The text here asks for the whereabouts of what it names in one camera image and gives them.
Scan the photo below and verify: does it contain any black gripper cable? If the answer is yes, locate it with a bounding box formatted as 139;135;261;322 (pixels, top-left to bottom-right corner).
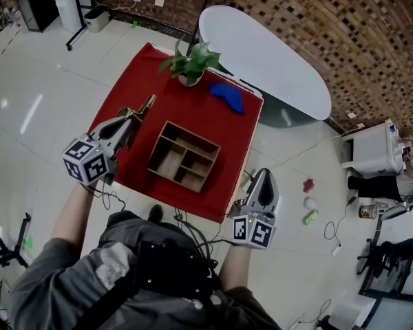
88;179;127;213

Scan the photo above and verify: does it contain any white oval table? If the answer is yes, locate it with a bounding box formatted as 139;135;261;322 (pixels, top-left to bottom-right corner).
198;5;332;129

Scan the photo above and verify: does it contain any white box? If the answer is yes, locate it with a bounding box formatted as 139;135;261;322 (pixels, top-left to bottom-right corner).
329;293;377;330

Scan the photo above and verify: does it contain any person's grey jacket torso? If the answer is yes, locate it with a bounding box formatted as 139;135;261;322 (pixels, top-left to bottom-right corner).
8;210;283;330

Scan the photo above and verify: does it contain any beige storage bin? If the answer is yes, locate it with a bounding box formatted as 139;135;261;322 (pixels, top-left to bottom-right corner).
83;8;110;34

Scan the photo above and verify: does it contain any black office chair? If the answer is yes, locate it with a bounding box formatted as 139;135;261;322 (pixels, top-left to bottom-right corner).
357;237;413;288

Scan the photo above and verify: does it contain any person's black shoe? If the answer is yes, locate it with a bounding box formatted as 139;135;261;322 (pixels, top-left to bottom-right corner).
147;203;165;223

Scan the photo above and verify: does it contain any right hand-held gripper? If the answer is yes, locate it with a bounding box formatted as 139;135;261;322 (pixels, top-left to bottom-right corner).
229;168;280;250

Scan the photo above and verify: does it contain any person's right forearm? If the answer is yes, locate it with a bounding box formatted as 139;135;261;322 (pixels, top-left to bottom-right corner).
218;242;254;294

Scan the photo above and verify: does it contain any white board on black stand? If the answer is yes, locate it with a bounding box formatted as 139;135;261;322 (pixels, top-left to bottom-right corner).
50;0;94;52

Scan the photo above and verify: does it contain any whiteboard with black stand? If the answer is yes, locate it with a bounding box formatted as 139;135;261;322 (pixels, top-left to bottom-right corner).
177;0;220;57

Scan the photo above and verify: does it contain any blue cloth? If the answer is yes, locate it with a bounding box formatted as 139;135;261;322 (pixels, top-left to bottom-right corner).
209;82;245;116

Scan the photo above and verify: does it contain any black cabinet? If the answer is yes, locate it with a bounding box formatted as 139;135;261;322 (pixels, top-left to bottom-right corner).
12;0;60;33

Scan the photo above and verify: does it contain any green plant in white pot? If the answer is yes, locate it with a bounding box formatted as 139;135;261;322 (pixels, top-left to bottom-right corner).
158;36;222;88

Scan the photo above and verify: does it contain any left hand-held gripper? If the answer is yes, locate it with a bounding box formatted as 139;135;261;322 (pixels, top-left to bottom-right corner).
62;107;138;186

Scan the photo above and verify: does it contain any white power adapter with cable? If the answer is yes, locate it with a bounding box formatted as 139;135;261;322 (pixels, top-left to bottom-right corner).
323;190;357;257

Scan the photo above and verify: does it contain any black cable bundle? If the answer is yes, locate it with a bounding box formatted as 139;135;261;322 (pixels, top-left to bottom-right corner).
173;207;233;271

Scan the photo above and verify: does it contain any white cabinet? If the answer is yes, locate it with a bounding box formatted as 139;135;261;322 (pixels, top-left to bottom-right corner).
339;118;406;179

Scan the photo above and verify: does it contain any black tripod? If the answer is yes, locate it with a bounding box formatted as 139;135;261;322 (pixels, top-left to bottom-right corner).
0;207;33;272

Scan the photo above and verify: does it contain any wooden compartment box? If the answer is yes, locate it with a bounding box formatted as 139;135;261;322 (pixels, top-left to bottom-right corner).
147;120;222;193

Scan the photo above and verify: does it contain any black stool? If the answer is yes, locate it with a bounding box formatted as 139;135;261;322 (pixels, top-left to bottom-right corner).
346;175;404;201

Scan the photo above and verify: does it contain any wire mesh waste bin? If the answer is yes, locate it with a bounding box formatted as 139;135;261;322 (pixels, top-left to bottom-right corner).
359;203;379;221

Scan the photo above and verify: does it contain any person's left forearm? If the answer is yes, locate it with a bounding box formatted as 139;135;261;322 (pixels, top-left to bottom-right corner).
51;180;100;254

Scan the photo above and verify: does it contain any red tablecloth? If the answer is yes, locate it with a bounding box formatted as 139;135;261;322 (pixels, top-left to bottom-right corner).
88;42;264;224

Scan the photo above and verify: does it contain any black chest pack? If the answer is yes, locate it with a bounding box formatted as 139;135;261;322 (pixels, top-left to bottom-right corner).
132;220;221;300

